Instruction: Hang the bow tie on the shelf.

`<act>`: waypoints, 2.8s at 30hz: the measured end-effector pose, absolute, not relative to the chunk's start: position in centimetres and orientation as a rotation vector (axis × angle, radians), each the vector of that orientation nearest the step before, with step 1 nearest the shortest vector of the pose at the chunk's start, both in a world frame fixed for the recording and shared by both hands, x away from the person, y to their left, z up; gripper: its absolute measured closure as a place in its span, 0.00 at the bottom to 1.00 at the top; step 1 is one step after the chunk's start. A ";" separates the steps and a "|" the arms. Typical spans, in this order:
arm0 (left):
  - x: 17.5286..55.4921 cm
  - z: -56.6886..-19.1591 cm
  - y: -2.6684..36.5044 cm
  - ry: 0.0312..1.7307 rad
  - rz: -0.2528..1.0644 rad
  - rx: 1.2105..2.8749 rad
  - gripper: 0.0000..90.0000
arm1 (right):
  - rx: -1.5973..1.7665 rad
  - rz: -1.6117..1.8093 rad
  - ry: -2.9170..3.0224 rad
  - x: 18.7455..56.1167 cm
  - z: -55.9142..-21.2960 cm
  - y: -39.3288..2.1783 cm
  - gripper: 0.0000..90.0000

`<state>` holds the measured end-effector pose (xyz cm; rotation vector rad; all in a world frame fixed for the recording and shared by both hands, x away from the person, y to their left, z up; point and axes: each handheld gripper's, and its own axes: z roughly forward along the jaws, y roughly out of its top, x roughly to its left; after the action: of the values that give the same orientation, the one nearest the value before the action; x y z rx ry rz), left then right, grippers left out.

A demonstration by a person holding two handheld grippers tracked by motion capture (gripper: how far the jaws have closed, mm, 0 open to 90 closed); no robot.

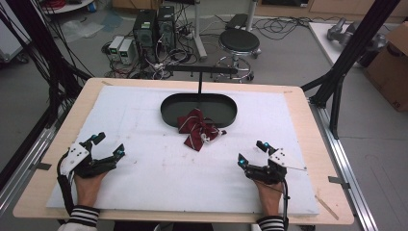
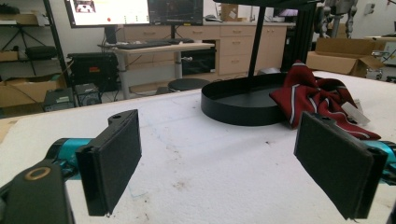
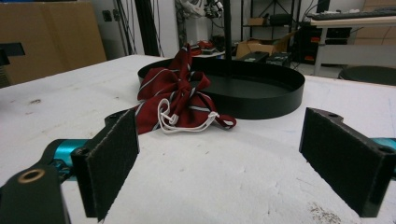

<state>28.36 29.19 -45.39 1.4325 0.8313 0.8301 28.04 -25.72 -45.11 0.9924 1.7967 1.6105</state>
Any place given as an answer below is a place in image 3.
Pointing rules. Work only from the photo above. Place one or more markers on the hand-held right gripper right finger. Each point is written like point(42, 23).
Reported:
point(345, 161)

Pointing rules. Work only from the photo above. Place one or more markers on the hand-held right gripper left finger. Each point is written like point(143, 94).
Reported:
point(109, 161)

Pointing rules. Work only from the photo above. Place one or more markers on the black oval tray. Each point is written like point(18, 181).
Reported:
point(249, 90)

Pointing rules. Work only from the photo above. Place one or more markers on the black round stool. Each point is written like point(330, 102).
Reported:
point(369, 74)

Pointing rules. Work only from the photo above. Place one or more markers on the white desk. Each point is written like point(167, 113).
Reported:
point(351, 40)

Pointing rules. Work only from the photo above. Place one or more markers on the large cardboard sheet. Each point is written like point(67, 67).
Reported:
point(53, 39)

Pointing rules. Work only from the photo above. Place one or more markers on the black box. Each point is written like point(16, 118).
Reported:
point(253, 56)

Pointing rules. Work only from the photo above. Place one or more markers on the open cardboard box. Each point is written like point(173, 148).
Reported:
point(263, 46)

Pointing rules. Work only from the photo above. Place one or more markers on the black keyboard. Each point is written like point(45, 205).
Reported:
point(351, 14)

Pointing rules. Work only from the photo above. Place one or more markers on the black metal shelf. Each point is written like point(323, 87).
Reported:
point(267, 21)

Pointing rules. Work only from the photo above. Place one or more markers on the black vertical pole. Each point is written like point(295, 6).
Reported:
point(227, 29)

